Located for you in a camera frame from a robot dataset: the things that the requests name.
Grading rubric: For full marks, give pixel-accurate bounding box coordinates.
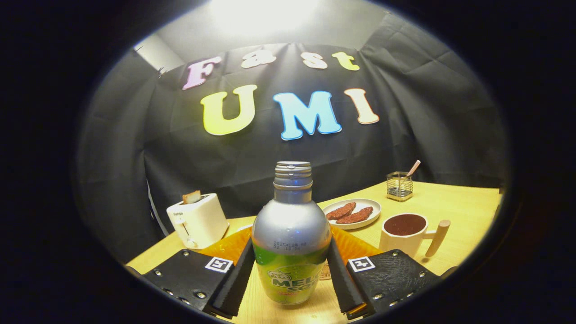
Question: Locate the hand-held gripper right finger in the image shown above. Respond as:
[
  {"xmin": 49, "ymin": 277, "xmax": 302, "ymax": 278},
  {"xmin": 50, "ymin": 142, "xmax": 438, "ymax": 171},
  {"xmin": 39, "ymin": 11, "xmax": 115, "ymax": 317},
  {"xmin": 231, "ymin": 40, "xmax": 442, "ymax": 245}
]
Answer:
[{"xmin": 327, "ymin": 225, "xmax": 444, "ymax": 320}]

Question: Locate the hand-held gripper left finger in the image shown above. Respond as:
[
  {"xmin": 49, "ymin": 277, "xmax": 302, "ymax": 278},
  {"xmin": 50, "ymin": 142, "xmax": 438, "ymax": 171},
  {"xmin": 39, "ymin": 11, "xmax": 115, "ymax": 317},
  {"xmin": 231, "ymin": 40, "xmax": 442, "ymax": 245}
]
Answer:
[{"xmin": 144, "ymin": 226, "xmax": 256, "ymax": 319}]

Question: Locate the white cup with wooden handle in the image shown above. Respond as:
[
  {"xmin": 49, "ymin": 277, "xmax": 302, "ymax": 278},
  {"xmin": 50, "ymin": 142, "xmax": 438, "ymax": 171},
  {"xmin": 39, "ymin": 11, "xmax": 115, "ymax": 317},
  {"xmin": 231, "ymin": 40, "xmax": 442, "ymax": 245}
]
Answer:
[{"xmin": 379, "ymin": 213, "xmax": 451, "ymax": 258}]

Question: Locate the silver green juice bottle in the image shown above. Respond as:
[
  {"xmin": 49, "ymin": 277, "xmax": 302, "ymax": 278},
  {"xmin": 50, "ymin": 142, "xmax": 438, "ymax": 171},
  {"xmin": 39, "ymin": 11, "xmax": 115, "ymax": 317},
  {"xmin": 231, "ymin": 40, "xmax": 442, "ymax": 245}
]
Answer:
[{"xmin": 251, "ymin": 161, "xmax": 333, "ymax": 306}]

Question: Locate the white toaster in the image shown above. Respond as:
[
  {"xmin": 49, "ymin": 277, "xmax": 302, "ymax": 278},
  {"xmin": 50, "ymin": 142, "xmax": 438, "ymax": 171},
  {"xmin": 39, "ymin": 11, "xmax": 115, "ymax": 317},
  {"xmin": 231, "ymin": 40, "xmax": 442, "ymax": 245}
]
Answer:
[{"xmin": 166, "ymin": 193, "xmax": 230, "ymax": 250}]

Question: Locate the brown fried meat piece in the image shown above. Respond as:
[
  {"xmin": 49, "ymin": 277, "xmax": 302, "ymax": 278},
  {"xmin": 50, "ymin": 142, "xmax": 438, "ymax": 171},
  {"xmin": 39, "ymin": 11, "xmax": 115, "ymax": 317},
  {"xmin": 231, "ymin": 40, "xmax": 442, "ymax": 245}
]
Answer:
[
  {"xmin": 326, "ymin": 202, "xmax": 357, "ymax": 221},
  {"xmin": 336, "ymin": 207, "xmax": 374, "ymax": 225}
]

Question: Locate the white round plate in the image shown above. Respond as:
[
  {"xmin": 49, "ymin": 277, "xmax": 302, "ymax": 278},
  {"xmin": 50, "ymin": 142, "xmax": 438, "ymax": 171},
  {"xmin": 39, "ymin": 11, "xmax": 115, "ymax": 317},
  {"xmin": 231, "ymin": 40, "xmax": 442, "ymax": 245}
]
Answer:
[{"xmin": 322, "ymin": 198, "xmax": 382, "ymax": 230}]

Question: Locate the black backdrop cloth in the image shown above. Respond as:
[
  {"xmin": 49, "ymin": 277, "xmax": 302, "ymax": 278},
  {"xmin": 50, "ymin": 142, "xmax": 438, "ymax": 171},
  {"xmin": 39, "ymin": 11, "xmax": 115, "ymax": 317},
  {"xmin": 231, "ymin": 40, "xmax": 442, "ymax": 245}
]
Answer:
[{"xmin": 76, "ymin": 13, "xmax": 511, "ymax": 264}]

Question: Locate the wooden table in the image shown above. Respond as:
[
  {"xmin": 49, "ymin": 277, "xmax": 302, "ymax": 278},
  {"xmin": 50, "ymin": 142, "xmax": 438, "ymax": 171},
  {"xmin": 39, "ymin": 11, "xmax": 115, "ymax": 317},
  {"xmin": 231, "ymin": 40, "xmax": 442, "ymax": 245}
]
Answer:
[{"xmin": 126, "ymin": 181, "xmax": 502, "ymax": 324}]

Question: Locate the wire mesh holder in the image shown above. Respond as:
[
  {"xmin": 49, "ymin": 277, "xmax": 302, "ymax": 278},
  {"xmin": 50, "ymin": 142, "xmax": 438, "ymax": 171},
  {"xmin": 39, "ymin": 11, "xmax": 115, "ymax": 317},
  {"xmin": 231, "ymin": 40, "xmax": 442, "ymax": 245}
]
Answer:
[{"xmin": 386, "ymin": 171, "xmax": 414, "ymax": 202}]

